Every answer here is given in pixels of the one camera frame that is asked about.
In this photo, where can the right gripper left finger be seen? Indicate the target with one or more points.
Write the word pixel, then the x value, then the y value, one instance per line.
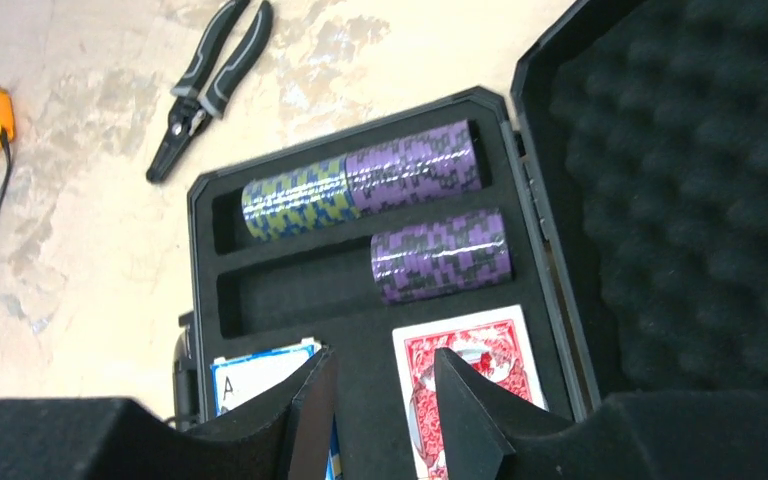
pixel 112 438

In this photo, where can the black grey pliers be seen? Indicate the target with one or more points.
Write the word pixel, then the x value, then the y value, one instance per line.
pixel 203 92

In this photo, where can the red playing card deck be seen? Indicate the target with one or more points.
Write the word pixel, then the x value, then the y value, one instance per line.
pixel 494 342

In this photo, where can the blue playing card deck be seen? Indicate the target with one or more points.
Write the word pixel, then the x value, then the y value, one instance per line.
pixel 258 378

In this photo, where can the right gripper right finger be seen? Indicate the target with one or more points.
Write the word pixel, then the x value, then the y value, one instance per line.
pixel 490 433

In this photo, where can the purple chip stack in case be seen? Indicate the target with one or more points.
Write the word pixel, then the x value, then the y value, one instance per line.
pixel 430 165

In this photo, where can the green blue chip stack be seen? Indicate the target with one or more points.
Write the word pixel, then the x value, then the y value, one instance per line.
pixel 308 198

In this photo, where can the purple 500 chip stack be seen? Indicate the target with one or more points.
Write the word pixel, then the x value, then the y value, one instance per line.
pixel 448 256

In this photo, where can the black poker set case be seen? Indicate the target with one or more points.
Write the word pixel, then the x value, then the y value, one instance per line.
pixel 633 184

